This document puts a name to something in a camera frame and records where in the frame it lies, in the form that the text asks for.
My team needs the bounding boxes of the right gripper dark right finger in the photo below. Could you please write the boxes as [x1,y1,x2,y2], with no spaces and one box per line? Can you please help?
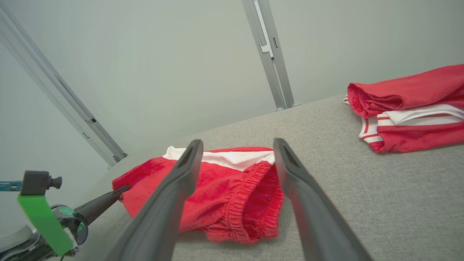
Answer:
[273,138,374,261]

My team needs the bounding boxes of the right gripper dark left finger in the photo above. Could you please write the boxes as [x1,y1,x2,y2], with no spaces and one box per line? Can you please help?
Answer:
[103,139,204,261]

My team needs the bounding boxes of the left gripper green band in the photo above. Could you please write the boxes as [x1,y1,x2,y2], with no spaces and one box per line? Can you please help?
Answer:
[0,185,131,261]

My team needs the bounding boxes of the red shorts white side stripe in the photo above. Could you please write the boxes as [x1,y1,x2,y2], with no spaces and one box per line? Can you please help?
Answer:
[111,146,285,244]

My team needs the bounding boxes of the red jersey shirt white sleeves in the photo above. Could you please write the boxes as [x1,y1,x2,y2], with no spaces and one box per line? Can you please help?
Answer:
[342,64,464,154]

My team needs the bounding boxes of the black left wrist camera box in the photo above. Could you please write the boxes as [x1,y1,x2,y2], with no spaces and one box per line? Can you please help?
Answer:
[21,170,63,196]

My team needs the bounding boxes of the dark cable teal connector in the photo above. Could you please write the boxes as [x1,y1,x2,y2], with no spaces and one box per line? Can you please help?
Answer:
[0,181,23,192]

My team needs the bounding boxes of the grey metal partition post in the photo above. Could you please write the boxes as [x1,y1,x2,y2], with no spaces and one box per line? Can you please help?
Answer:
[241,0,301,111]

